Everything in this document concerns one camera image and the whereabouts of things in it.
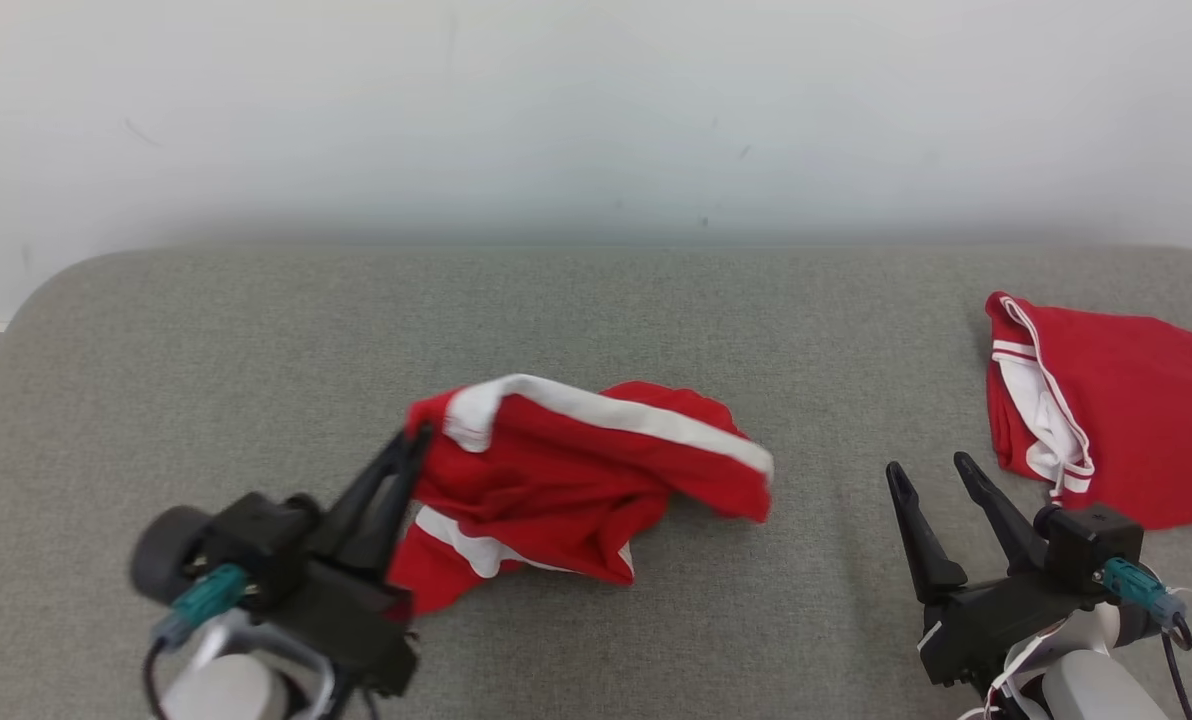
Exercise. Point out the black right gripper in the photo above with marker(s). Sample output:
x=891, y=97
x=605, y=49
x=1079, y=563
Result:
x=1006, y=625

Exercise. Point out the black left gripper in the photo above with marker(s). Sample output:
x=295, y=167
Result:
x=351, y=630

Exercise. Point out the red shorts with white bands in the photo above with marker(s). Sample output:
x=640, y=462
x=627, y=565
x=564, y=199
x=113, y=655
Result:
x=576, y=480

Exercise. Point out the red basketball jersey number 23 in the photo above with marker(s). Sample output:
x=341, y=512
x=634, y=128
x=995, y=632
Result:
x=1136, y=420

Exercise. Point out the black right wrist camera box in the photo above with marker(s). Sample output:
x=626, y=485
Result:
x=1091, y=545

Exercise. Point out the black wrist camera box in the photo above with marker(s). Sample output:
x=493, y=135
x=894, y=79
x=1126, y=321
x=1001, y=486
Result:
x=1091, y=545
x=256, y=545

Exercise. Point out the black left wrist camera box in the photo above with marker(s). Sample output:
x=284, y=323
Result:
x=256, y=545

